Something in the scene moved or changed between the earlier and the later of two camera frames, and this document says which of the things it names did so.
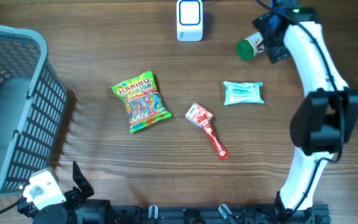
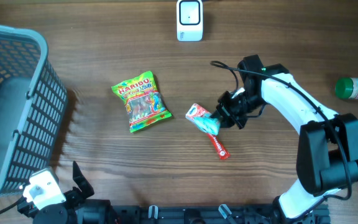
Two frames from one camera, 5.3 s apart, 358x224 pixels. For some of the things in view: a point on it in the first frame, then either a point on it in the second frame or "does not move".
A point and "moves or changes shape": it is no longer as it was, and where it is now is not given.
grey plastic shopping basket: [22, 102] does not move
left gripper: [75, 195] does not move
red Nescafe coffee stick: [223, 153] does not move
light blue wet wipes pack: [242, 93] moves or changes shape
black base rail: [219, 214] does not move
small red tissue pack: [197, 115] does not move
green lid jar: [248, 48] to [355, 88]
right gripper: [275, 50] to [228, 117]
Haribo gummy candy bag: [145, 104] does not move
